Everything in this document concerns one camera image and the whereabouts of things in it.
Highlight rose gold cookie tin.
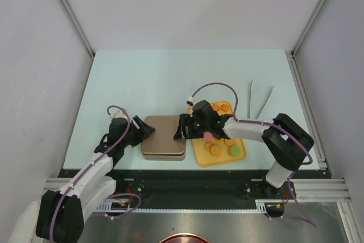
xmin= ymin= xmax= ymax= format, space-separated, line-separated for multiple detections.
xmin=142 ymin=153 xmax=185 ymax=161

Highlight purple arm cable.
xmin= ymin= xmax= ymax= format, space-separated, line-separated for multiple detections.
xmin=186 ymin=82 xmax=318 ymax=228
xmin=49 ymin=105 xmax=142 ymax=241

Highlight swirl butter cookie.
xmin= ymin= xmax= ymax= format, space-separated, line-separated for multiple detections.
xmin=213 ymin=105 xmax=220 ymax=112
xmin=220 ymin=104 xmax=229 ymax=112

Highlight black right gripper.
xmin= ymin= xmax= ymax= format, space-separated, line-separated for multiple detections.
xmin=174 ymin=114 xmax=210 ymax=141

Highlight green macaron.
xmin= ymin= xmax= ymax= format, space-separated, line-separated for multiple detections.
xmin=229 ymin=145 xmax=241 ymax=156

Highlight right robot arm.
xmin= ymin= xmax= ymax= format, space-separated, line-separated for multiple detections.
xmin=173 ymin=100 xmax=315 ymax=198

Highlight pink sandwich cookie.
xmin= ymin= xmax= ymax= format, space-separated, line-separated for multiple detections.
xmin=203 ymin=132 xmax=213 ymax=142

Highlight red round object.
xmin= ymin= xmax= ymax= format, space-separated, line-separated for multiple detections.
xmin=160 ymin=233 xmax=209 ymax=243

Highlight white cable duct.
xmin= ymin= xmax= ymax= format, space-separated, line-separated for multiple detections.
xmin=94 ymin=198 xmax=284 ymax=215

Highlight rose gold tin lid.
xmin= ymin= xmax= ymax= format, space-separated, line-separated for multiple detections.
xmin=140 ymin=116 xmax=186 ymax=155

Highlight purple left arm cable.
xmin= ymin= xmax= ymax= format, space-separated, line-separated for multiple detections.
xmin=49 ymin=105 xmax=142 ymax=241

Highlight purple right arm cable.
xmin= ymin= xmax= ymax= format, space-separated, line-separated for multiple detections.
xmin=186 ymin=82 xmax=318 ymax=228

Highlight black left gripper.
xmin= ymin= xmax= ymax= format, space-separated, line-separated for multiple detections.
xmin=121 ymin=116 xmax=155 ymax=147

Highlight yellow plastic tray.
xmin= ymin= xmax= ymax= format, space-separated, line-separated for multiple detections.
xmin=186 ymin=100 xmax=246 ymax=168

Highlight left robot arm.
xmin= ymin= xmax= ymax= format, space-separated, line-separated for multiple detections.
xmin=35 ymin=116 xmax=155 ymax=242

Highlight metal tongs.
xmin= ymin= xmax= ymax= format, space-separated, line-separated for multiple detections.
xmin=247 ymin=79 xmax=275 ymax=119

